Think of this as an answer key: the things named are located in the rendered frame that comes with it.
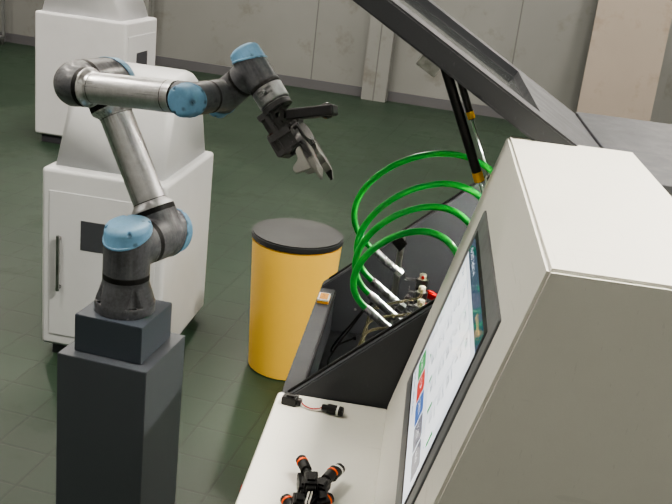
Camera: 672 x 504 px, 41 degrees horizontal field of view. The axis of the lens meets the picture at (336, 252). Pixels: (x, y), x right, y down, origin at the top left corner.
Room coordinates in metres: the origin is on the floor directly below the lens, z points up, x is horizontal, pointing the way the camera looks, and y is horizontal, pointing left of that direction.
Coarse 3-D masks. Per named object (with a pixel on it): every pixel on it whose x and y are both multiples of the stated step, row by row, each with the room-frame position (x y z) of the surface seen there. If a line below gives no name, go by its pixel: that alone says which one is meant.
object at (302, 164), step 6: (300, 150) 1.99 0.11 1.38; (312, 150) 1.98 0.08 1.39; (300, 156) 1.98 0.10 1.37; (312, 156) 1.96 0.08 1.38; (300, 162) 1.97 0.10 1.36; (306, 162) 1.97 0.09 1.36; (312, 162) 1.95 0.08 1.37; (318, 162) 1.96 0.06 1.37; (294, 168) 1.97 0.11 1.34; (300, 168) 1.96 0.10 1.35; (306, 168) 1.96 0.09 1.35; (312, 168) 1.96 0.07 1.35; (318, 168) 1.95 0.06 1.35; (318, 174) 1.95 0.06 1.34
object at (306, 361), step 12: (324, 288) 2.25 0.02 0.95; (312, 312) 2.08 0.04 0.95; (324, 312) 2.09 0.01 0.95; (312, 324) 2.01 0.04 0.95; (324, 324) 2.02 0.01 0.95; (312, 336) 1.94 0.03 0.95; (324, 336) 2.09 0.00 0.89; (300, 348) 1.87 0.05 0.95; (312, 348) 1.88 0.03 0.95; (324, 348) 2.13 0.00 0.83; (300, 360) 1.81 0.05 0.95; (312, 360) 1.82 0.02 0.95; (300, 372) 1.75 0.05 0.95; (312, 372) 1.87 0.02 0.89; (288, 384) 1.69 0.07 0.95
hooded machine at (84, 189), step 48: (96, 144) 3.55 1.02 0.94; (192, 144) 3.85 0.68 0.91; (48, 192) 3.48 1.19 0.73; (96, 192) 3.46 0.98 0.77; (192, 192) 3.77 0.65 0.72; (48, 240) 3.48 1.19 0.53; (96, 240) 3.45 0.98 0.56; (192, 240) 3.81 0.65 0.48; (48, 288) 3.48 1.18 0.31; (96, 288) 3.45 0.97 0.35; (192, 288) 3.86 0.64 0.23; (48, 336) 3.48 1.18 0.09
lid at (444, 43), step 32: (384, 0) 1.58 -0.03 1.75; (416, 0) 2.23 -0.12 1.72; (416, 32) 1.57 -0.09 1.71; (448, 32) 2.05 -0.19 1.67; (448, 64) 1.57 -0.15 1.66; (480, 64) 1.89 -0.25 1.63; (512, 64) 2.28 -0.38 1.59; (480, 96) 1.56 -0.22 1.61; (512, 96) 1.56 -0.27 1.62; (544, 96) 2.06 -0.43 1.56; (544, 128) 1.55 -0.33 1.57; (576, 128) 1.88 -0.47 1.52
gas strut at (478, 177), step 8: (448, 80) 1.60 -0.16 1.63; (448, 88) 1.60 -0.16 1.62; (456, 88) 1.60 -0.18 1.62; (456, 96) 1.60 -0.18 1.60; (456, 104) 1.60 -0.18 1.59; (456, 112) 1.60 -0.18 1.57; (456, 120) 1.61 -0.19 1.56; (464, 120) 1.60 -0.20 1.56; (464, 128) 1.60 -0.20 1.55; (464, 136) 1.60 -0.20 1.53; (464, 144) 1.60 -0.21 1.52; (472, 144) 1.60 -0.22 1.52; (472, 152) 1.60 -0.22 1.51; (472, 160) 1.60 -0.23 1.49; (472, 168) 1.60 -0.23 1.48; (480, 168) 1.61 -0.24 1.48; (480, 176) 1.60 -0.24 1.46; (480, 184) 1.61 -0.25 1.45
